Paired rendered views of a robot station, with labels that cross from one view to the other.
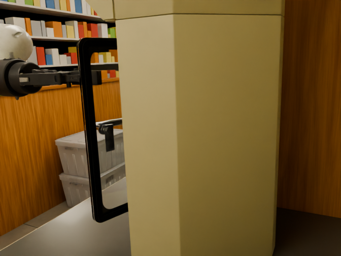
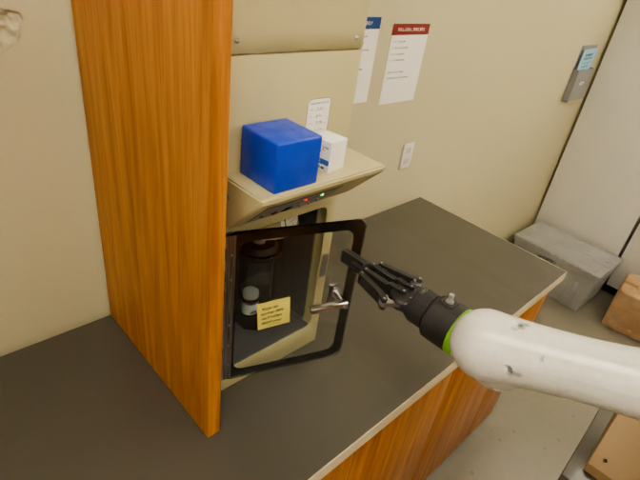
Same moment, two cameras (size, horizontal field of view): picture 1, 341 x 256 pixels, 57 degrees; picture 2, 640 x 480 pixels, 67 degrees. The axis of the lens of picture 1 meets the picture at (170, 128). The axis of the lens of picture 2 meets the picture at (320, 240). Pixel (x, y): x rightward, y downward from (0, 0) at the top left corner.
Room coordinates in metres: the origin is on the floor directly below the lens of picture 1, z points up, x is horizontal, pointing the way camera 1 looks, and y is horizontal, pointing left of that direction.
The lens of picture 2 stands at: (1.55, 0.32, 1.88)
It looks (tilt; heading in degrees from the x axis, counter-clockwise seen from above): 31 degrees down; 195
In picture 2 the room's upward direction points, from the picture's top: 9 degrees clockwise
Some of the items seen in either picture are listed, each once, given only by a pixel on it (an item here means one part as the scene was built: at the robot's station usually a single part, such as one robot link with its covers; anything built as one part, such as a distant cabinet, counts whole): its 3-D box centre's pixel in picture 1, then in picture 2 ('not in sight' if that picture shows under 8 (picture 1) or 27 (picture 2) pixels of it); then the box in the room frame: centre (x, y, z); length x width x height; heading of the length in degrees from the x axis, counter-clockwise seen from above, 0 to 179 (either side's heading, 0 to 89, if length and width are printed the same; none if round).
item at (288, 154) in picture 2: not in sight; (280, 154); (0.80, 0.03, 1.56); 0.10 x 0.10 x 0.09; 63
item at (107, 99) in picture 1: (143, 125); (291, 302); (0.74, 0.06, 1.19); 0.30 x 0.01 x 0.40; 133
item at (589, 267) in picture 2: not in sight; (558, 265); (-1.74, 1.19, 0.17); 0.60 x 0.42 x 0.33; 61
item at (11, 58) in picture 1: (13, 76); (445, 319); (0.79, 0.38, 1.31); 0.09 x 0.06 x 0.12; 153
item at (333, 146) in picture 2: not in sight; (327, 151); (0.70, 0.08, 1.54); 0.05 x 0.05 x 0.06; 71
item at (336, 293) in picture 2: not in sight; (327, 302); (0.71, 0.14, 1.20); 0.10 x 0.05 x 0.03; 133
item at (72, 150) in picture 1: (94, 151); not in sight; (2.95, 0.74, 0.49); 0.60 x 0.42 x 0.33; 153
